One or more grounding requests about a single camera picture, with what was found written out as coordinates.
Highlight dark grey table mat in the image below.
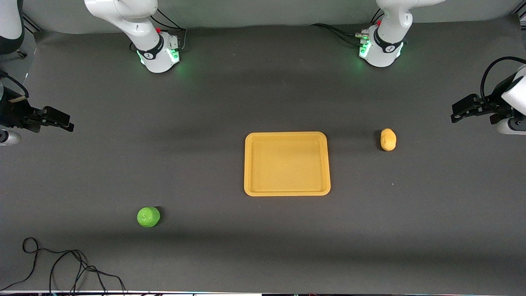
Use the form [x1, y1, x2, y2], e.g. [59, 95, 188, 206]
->
[0, 16, 526, 294]

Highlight green apple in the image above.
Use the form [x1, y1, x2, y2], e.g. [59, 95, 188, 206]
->
[137, 206, 161, 228]

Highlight yellow potato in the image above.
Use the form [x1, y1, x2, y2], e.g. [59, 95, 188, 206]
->
[380, 128, 397, 152]

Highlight yellow plastic tray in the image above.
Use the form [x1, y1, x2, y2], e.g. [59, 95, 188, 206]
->
[244, 132, 332, 197]

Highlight black left arm base cables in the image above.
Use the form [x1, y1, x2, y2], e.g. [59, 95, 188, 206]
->
[310, 8, 383, 46]

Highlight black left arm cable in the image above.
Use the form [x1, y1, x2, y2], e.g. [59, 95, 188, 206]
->
[480, 56, 526, 102]

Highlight aluminium frame rail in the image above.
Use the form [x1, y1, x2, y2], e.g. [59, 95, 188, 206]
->
[21, 12, 42, 34]

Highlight thin black loose cable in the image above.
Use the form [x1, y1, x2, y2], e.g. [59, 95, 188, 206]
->
[0, 237, 126, 296]

